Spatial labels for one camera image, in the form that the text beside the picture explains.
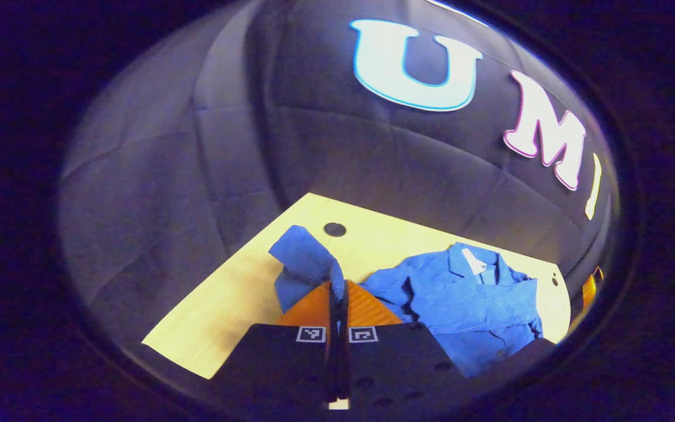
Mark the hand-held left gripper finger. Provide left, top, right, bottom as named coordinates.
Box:
left=209, top=280, right=339, bottom=411
left=340, top=279, right=473, bottom=411

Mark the blue button-up shirt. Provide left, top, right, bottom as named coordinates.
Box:
left=268, top=224, right=544, bottom=379

